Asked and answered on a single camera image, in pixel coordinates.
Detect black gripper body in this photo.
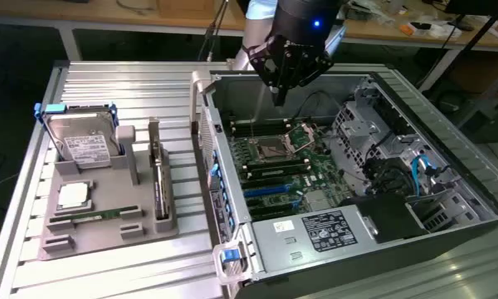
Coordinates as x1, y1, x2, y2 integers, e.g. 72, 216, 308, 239
271, 0, 346, 56

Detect graphics card with metal bracket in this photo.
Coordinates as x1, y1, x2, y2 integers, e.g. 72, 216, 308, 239
148, 117, 178, 221

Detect black RAM slot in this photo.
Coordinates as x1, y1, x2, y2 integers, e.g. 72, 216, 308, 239
231, 119, 291, 129
231, 126, 292, 137

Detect blue expansion slot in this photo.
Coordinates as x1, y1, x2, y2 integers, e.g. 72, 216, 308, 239
243, 183, 291, 198

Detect black expansion slot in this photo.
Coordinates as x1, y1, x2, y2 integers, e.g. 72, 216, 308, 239
248, 204, 302, 219
247, 194, 295, 209

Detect clear plastic bags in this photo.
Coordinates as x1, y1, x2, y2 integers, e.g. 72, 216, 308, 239
348, 0, 409, 23

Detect metal socket cover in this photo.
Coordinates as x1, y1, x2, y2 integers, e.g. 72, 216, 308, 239
286, 123, 319, 151

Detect metal disk bay cage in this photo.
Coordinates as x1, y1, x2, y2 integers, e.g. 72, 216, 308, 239
331, 83, 425, 194

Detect CPU socket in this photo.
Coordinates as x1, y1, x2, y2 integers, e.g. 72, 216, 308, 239
252, 136, 295, 161

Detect orange and white device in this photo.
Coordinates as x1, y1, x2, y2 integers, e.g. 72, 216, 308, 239
400, 21, 459, 39

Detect green motherboard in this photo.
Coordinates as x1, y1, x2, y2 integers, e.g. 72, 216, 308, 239
227, 118, 359, 221

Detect black installed RAM stick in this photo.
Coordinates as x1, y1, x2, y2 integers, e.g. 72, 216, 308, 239
244, 159, 314, 181

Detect black monitor stand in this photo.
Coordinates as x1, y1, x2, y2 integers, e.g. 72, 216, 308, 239
443, 0, 498, 31

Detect wooden desk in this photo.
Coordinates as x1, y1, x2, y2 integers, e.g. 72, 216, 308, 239
0, 0, 498, 51

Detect black slanted pole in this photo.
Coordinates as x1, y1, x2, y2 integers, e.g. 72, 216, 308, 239
415, 12, 498, 92

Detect silver chipset heat sink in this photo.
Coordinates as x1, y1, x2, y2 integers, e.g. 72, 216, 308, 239
306, 190, 339, 211

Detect silver hard disk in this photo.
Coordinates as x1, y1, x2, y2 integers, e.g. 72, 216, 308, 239
46, 113, 119, 169

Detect black fan shroud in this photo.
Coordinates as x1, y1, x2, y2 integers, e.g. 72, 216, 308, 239
339, 192, 429, 244

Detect grey parts rack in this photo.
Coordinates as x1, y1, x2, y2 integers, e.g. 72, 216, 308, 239
36, 118, 180, 261

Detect grey power supply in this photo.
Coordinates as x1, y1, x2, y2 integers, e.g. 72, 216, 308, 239
248, 207, 380, 272

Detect silver CPU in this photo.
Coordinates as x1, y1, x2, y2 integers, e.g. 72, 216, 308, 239
56, 183, 92, 209

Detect green RAM stick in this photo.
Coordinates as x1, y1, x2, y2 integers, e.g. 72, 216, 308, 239
50, 209, 124, 223

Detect open black PC case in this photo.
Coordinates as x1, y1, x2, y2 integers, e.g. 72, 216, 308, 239
190, 70, 498, 299

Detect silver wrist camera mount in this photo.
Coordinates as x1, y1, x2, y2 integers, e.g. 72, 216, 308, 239
323, 24, 350, 60

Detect black looped wire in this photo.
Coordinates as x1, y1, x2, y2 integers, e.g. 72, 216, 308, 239
294, 90, 343, 121

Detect black hanging cable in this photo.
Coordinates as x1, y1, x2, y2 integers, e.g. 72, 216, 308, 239
191, 0, 235, 62

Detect grey coiled cable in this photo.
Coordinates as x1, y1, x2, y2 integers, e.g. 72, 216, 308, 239
116, 0, 158, 16

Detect black wire bundle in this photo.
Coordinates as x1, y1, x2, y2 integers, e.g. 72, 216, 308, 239
363, 157, 413, 196

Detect blue SATA wire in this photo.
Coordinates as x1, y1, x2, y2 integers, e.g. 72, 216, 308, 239
409, 154, 432, 198

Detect hard drive with blue bracket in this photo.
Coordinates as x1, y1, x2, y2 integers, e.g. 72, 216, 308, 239
32, 102, 120, 156

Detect grey case handle blue latch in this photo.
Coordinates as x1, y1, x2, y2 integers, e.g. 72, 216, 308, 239
212, 242, 251, 286

